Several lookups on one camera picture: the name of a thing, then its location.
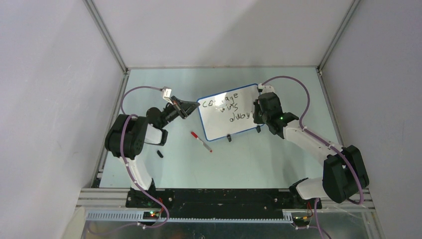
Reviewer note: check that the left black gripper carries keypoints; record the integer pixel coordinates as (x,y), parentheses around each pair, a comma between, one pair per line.
(182,108)

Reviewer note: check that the blue framed whiteboard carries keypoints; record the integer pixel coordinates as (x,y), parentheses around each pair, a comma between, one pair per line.
(228,112)

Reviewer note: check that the aluminium frame rail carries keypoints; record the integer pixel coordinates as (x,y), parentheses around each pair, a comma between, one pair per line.
(109,204)

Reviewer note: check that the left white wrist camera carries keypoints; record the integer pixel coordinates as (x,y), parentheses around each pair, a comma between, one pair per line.
(166,93)

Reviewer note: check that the black marker cap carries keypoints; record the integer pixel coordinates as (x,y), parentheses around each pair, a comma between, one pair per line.
(160,154)

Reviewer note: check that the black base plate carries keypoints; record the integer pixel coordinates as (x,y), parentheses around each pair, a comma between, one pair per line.
(226,204)

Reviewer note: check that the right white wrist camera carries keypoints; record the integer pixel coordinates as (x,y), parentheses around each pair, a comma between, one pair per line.
(262,89)

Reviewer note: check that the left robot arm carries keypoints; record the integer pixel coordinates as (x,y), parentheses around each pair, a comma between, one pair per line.
(129,133)

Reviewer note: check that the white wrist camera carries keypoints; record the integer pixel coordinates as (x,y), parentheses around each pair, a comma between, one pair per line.
(262,89)
(166,93)

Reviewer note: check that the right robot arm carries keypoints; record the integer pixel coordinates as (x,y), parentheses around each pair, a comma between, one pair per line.
(344,175)

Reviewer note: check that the red whiteboard marker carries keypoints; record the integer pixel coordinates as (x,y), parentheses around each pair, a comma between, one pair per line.
(201,141)

